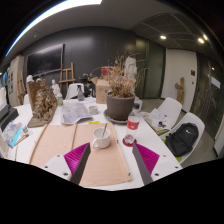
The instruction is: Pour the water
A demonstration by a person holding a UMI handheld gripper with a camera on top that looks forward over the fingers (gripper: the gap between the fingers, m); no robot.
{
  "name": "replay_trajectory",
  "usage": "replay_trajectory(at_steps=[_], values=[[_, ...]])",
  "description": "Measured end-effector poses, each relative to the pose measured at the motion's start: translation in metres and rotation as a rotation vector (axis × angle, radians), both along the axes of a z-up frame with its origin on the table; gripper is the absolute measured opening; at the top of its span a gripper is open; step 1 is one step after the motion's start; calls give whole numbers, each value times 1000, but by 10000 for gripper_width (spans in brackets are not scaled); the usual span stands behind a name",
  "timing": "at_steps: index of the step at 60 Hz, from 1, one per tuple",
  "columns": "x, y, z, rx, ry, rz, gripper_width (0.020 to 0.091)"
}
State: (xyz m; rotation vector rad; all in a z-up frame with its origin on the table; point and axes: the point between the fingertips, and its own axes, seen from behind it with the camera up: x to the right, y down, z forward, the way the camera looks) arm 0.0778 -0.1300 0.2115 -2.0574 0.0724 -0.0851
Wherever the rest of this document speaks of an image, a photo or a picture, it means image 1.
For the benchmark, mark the wooden paint brush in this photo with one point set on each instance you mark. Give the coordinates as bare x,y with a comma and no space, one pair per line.
25,134

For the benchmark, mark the small paint jar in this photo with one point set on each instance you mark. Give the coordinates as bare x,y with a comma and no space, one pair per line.
25,129

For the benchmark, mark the black backpack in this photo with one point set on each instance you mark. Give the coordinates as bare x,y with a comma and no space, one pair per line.
181,140

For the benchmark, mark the white shell chair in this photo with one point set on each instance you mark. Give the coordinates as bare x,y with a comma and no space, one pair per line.
171,106
196,118

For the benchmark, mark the white ceramic mug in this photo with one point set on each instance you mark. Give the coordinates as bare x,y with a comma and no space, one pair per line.
100,140

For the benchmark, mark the small dark wall switch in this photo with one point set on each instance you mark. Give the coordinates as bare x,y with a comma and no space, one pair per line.
192,72

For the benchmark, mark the open grey printed book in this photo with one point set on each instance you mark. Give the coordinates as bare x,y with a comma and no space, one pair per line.
75,113

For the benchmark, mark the small white cup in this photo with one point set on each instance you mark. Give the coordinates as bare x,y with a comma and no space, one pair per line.
93,110

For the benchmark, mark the long ceiling light strip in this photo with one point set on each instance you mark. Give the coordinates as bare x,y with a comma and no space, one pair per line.
46,13

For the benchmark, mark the grey plant saucer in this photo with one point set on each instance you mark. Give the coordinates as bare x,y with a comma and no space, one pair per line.
108,117

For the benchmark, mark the dark wall screen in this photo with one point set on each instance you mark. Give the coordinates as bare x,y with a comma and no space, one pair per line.
45,60

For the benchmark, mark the yellow tag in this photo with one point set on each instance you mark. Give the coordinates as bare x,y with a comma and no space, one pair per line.
93,122

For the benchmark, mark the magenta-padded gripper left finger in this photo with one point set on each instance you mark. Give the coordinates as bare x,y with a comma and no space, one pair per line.
75,158

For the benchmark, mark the tall white plaster statue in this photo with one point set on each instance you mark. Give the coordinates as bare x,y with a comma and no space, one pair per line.
131,66

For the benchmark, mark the tan wooden drawing board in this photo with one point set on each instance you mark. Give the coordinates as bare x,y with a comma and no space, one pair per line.
103,166

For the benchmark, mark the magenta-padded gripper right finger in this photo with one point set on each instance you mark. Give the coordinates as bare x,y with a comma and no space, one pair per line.
148,158

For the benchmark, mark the brown cardboard box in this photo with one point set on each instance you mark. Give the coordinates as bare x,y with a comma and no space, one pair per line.
101,91

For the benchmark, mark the grey spray bottle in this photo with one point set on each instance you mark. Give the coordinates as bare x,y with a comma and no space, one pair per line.
80,95

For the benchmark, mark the metal spoon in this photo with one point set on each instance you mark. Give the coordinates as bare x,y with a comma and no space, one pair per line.
104,130

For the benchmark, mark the wooden easel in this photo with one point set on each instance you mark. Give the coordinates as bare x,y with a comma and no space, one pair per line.
67,70
21,85

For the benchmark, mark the grey pot with dried plant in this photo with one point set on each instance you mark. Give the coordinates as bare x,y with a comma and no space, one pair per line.
120,106

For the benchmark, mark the clear red-labelled drink bottle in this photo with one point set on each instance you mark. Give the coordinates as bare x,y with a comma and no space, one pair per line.
132,125

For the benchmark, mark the stack of papers and books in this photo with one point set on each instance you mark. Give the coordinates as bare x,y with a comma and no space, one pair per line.
158,116

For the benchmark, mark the red box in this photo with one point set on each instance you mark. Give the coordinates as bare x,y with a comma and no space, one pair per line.
106,71

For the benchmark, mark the black boxes stack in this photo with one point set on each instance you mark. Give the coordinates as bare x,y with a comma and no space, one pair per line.
6,116

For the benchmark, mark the small pale green bottle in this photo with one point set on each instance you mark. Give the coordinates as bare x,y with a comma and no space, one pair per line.
60,100

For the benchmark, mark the round ceiling spotlight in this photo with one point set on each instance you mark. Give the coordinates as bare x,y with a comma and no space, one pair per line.
201,40
163,37

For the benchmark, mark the wooden figure sculpture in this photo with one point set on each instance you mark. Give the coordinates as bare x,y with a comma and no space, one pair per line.
180,90

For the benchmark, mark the small white plaster bust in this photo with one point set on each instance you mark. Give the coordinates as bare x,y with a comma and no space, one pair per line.
55,88
29,79

